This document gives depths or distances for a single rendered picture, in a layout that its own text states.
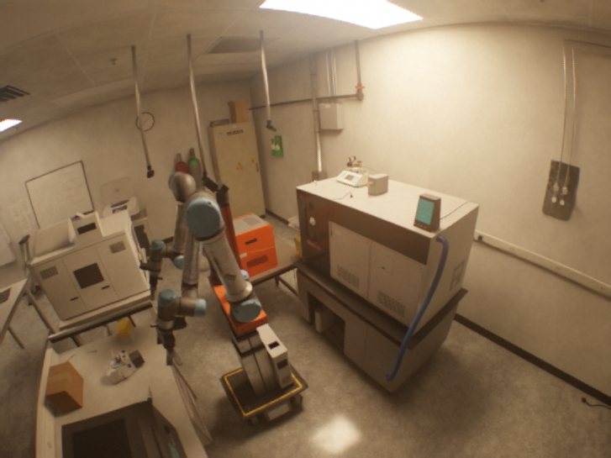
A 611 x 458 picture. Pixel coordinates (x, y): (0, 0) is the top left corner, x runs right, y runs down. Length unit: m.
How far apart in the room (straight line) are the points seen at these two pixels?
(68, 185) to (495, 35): 5.77
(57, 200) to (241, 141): 3.52
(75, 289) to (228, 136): 3.59
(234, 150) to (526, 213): 4.37
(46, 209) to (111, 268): 3.37
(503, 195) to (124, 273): 2.99
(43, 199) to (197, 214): 4.66
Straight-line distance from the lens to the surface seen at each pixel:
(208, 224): 0.86
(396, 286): 1.62
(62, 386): 1.68
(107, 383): 1.73
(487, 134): 2.32
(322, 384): 2.38
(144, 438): 1.05
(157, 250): 1.52
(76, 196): 5.16
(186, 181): 1.36
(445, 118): 2.46
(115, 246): 2.09
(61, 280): 2.28
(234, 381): 2.17
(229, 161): 4.87
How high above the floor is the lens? 2.03
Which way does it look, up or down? 25 degrees down
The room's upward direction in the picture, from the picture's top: 5 degrees counter-clockwise
